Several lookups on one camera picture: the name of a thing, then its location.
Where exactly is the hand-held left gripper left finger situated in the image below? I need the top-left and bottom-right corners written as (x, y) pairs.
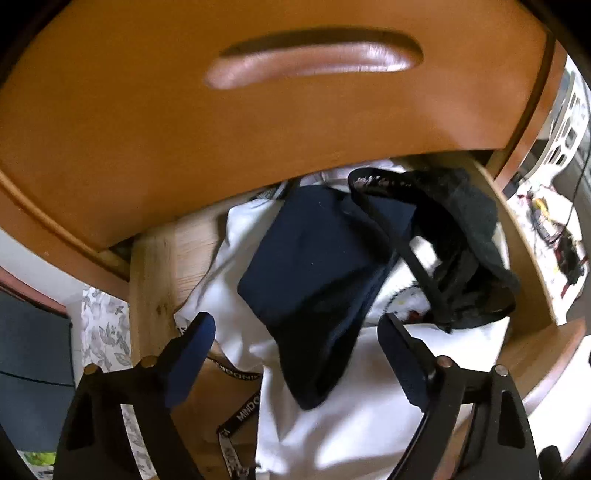
top-left (52, 311), bottom-right (217, 480)

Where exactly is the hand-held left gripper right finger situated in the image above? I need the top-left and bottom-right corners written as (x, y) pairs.
top-left (377, 312), bottom-right (541, 480)

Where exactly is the white garment black printed waistband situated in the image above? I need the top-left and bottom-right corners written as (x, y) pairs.
top-left (174, 159), bottom-right (511, 480)

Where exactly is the wooden drawer without handle recess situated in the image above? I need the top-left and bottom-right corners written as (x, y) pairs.
top-left (129, 154), bottom-right (587, 480)

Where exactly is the navy blue garment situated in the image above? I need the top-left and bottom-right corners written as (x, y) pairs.
top-left (237, 185), bottom-right (416, 411)

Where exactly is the black lace underwear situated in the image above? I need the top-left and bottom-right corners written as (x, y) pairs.
top-left (347, 167), bottom-right (522, 334)

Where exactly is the grey floral bed sheet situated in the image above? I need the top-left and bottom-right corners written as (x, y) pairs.
top-left (81, 286), bottom-right (158, 480)

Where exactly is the dark grey panel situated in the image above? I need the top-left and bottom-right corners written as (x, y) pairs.
top-left (0, 295), bottom-right (75, 455)

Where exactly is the pink foam strip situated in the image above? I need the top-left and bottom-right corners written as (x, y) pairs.
top-left (0, 267), bottom-right (70, 315)

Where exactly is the green packet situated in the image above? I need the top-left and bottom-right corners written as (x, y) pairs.
top-left (22, 451), bottom-right (57, 468)

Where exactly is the pile of small clutter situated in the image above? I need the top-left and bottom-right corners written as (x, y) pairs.
top-left (508, 182), bottom-right (591, 298)

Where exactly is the white cutout rack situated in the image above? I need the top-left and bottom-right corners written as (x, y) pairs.
top-left (531, 60), bottom-right (591, 185)

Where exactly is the black cable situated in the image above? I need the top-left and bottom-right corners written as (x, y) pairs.
top-left (540, 152), bottom-right (591, 250)

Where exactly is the wooden drawer with handle recess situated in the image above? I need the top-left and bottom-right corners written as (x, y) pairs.
top-left (0, 0), bottom-right (561, 259)

